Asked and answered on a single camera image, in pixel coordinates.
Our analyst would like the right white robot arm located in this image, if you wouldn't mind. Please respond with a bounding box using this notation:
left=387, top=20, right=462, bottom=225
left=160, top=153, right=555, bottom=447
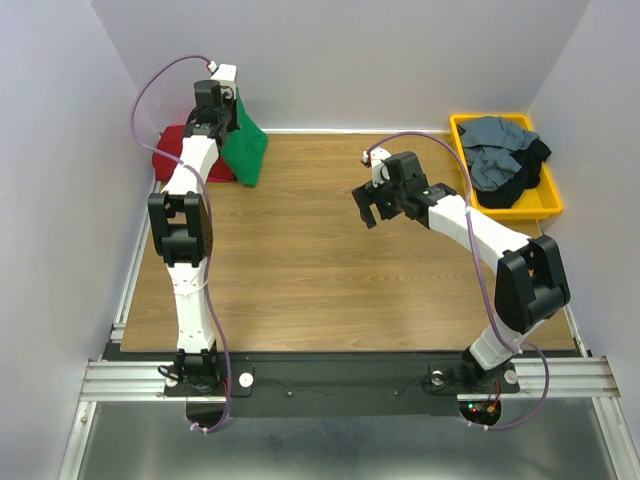
left=352, top=148, right=570, bottom=390

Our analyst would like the aluminium frame rail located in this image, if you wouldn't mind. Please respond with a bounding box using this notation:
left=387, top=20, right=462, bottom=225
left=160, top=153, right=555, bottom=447
left=80, top=357, right=620, bottom=402

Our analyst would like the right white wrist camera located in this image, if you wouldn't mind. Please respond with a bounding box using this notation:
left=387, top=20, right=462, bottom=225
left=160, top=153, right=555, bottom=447
left=361, top=147, right=392, bottom=188

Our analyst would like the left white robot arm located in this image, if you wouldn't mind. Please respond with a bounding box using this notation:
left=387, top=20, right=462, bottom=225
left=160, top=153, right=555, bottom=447
left=148, top=79, right=238, bottom=394

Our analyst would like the grey blue t shirt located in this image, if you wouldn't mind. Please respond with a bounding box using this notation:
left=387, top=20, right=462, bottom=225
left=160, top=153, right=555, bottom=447
left=457, top=116, right=540, bottom=192

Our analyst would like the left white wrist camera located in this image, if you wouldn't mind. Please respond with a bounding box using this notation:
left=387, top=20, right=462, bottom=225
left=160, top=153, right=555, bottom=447
left=207, top=61, right=238, bottom=100

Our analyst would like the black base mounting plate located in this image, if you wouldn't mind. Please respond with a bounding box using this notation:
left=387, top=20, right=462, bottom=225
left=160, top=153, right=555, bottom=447
left=158, top=352, right=519, bottom=424

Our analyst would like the green t shirt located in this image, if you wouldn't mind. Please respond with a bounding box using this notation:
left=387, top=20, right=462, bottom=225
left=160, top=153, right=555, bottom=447
left=220, top=96, right=269, bottom=187

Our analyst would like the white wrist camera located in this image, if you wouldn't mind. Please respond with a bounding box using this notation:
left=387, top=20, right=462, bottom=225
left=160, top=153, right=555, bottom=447
left=361, top=147, right=392, bottom=188
left=207, top=61, right=238, bottom=100

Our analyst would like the folded red t shirt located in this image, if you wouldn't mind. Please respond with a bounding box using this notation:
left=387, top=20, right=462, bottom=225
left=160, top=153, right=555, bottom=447
left=151, top=123, right=238, bottom=184

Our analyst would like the black t shirt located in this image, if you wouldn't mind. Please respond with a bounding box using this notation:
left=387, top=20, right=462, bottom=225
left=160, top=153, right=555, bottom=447
left=476, top=139, right=551, bottom=209

